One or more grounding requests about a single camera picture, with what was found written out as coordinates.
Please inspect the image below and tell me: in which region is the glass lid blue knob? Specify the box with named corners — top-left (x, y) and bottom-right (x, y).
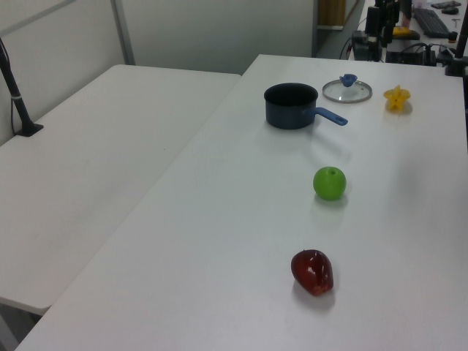
top-left (322, 73), bottom-right (374, 105)

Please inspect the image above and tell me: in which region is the dark blue saucepan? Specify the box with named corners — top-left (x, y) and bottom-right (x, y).
top-left (263, 83), bottom-right (350, 130)

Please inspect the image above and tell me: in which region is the green apple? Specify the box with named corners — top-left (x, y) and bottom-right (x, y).
top-left (312, 166), bottom-right (347, 202)

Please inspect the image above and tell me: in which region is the white side table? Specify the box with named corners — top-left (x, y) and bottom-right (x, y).
top-left (0, 64), bottom-right (243, 316)

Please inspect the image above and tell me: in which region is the yellow star fruit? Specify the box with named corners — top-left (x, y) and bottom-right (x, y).
top-left (382, 84), bottom-right (411, 112)

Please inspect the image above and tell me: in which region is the wooden panel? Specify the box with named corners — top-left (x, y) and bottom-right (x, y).
top-left (317, 0), bottom-right (347, 28)

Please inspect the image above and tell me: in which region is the black electronics box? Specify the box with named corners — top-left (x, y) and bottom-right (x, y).
top-left (385, 42), bottom-right (438, 67)

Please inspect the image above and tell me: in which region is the yellow box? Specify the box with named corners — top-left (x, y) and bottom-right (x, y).
top-left (392, 26), bottom-right (418, 39)

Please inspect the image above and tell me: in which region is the black keyboard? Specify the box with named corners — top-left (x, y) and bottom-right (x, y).
top-left (412, 7), bottom-right (449, 37)

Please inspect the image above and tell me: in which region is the grey metal partition post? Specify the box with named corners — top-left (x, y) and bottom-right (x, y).
top-left (110, 0), bottom-right (137, 67)

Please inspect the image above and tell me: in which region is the black camera pole white band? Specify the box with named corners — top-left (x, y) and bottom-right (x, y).
top-left (0, 35), bottom-right (44, 138)

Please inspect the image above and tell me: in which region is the black camera stand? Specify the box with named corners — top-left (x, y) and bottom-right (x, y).
top-left (443, 20), bottom-right (468, 78)

